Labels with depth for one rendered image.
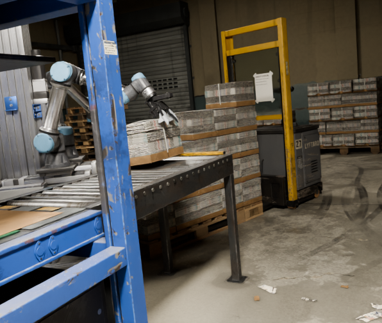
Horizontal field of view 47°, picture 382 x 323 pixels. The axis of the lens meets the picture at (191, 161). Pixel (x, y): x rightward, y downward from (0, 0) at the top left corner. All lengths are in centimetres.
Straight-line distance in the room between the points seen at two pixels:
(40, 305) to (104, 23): 81
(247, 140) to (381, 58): 595
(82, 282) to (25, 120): 188
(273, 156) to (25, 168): 261
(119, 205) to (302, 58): 878
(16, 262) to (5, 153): 180
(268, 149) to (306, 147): 39
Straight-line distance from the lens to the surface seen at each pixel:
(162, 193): 199
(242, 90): 413
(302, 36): 1002
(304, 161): 472
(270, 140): 469
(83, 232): 151
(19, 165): 307
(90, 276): 132
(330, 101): 821
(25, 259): 135
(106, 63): 138
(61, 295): 124
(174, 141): 262
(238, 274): 288
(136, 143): 242
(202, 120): 371
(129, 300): 150
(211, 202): 380
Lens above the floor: 113
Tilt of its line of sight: 7 degrees down
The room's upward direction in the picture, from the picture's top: 5 degrees counter-clockwise
